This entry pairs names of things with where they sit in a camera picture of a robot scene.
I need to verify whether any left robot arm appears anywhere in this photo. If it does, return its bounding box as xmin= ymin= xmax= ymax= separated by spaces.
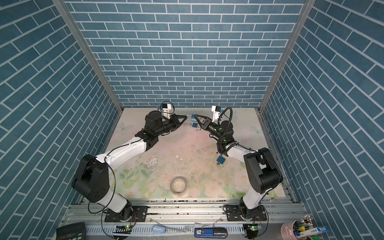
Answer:
xmin=72 ymin=111 xmax=188 ymax=222

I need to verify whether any pink pen cup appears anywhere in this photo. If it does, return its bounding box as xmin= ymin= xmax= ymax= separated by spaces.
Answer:
xmin=281 ymin=222 xmax=297 ymax=240

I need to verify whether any blue padlock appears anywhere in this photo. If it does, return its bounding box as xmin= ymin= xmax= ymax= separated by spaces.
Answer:
xmin=192 ymin=123 xmax=201 ymax=131
xmin=187 ymin=115 xmax=197 ymax=122
xmin=217 ymin=156 xmax=226 ymax=167

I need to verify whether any blue black device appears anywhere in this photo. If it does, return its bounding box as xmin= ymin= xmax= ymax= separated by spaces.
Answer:
xmin=194 ymin=227 xmax=229 ymax=239

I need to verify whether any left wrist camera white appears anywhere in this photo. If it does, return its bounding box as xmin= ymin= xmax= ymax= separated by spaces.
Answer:
xmin=159 ymin=101 xmax=175 ymax=119

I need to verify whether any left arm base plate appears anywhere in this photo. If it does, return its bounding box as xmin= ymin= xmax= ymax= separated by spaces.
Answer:
xmin=103 ymin=206 xmax=148 ymax=223

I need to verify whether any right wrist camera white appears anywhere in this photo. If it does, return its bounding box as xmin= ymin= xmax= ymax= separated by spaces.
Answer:
xmin=211 ymin=106 xmax=223 ymax=122

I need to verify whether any aluminium mounting rail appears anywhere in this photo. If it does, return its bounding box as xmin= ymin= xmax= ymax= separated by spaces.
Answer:
xmin=61 ymin=198 xmax=307 ymax=225

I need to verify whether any black calculator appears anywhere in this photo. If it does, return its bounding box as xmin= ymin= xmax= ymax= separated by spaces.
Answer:
xmin=56 ymin=222 xmax=86 ymax=240

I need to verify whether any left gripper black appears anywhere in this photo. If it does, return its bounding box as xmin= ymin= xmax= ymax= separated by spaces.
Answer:
xmin=153 ymin=114 xmax=188 ymax=138

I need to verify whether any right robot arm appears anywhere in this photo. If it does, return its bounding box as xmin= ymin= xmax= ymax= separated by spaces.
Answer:
xmin=195 ymin=108 xmax=283 ymax=220

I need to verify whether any light blue small object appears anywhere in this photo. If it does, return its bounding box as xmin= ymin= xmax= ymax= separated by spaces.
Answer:
xmin=152 ymin=225 xmax=167 ymax=234

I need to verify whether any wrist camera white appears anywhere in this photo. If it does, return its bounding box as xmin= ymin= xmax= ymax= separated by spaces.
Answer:
xmin=211 ymin=106 xmax=223 ymax=122
xmin=159 ymin=101 xmax=175 ymax=119

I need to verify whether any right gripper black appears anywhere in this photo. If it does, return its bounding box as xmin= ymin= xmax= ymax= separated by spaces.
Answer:
xmin=195 ymin=115 xmax=225 ymax=144

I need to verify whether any clear tape roll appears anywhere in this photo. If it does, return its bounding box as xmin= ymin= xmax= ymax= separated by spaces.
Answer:
xmin=170 ymin=177 xmax=188 ymax=197

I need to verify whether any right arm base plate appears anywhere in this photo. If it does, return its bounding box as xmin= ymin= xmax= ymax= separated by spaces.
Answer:
xmin=223 ymin=205 xmax=268 ymax=222

